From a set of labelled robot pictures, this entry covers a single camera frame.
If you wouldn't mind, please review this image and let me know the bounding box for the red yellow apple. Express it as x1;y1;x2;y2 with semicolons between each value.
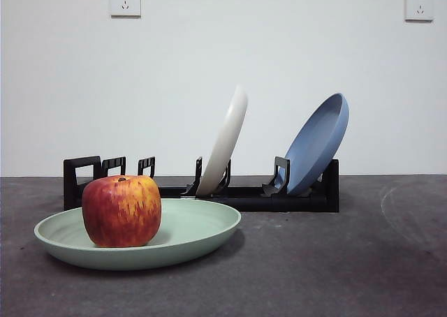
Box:
81;175;163;248

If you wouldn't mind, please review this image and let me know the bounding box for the blue round plate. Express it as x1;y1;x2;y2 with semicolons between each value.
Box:
284;92;350;196

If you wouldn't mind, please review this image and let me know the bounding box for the cream white round plate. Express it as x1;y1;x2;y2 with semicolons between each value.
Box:
195;85;249;196

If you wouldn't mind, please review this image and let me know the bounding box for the white wall socket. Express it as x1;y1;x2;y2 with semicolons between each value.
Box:
110;0;142;17
404;0;434;22

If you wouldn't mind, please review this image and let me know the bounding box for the green round plate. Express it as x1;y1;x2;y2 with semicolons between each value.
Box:
34;198;242;271

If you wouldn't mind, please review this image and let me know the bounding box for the black plastic plate rack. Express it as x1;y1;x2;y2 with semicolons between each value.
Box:
63;155;340;213

